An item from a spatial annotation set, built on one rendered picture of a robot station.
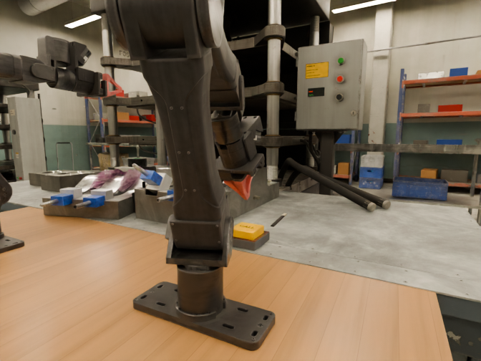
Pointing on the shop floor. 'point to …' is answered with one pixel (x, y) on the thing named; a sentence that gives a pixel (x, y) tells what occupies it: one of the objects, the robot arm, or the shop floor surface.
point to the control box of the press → (330, 96)
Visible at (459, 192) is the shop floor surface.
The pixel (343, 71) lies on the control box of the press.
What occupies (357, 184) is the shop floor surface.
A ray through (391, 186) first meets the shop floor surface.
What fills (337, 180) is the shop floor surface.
